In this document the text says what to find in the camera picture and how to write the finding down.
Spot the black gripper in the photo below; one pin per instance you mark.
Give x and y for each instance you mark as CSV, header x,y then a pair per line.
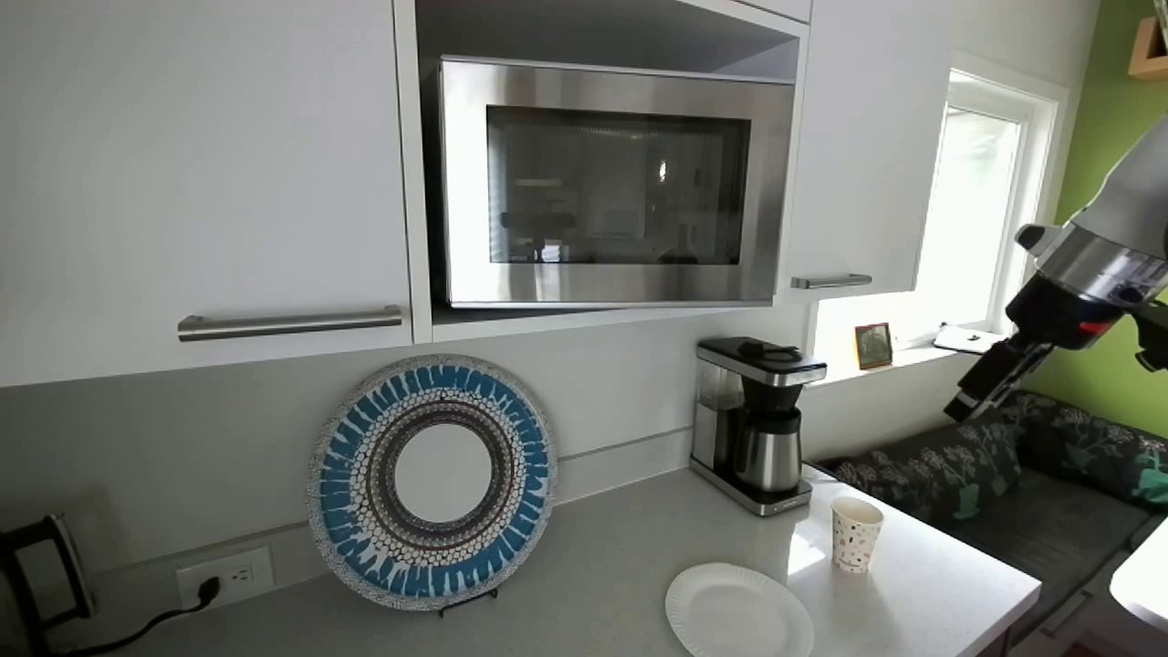
x,y
1059,312

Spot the stainless microwave door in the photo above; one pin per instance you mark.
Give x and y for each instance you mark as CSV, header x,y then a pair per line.
x,y
606,277

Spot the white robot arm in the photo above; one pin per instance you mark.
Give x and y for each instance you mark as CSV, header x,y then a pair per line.
x,y
1132,201

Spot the white booklet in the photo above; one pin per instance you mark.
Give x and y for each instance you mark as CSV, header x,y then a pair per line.
x,y
973,336

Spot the dark floral cushion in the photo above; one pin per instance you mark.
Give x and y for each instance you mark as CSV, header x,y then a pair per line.
x,y
1096,443
937,468

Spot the white framed window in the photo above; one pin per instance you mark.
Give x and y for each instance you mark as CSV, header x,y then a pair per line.
x,y
973,206

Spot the white paper cup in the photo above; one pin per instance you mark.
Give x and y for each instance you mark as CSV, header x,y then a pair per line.
x,y
855,533

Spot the black steel coffee maker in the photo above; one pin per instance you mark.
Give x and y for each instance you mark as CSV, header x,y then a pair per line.
x,y
762,452

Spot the narrow white cabinet door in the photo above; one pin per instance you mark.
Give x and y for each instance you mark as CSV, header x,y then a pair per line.
x,y
858,133

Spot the plain white plate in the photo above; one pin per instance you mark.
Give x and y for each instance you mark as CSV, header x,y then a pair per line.
x,y
734,614

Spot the blue patterned decorative plate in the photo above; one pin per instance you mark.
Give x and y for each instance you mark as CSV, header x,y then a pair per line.
x,y
365,533

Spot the wide white cabinet door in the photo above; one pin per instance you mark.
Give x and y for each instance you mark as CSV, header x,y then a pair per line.
x,y
196,159

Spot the black framed countertop device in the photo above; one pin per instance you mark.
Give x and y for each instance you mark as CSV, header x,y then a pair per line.
x,y
11,572

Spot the dark picture frame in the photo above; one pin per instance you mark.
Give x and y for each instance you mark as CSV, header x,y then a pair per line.
x,y
872,345

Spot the wooden wall shelf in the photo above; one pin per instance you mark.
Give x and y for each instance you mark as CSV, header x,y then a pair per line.
x,y
1152,56

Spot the white wall outlet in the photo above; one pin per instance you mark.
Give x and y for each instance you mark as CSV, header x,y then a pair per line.
x,y
242,572

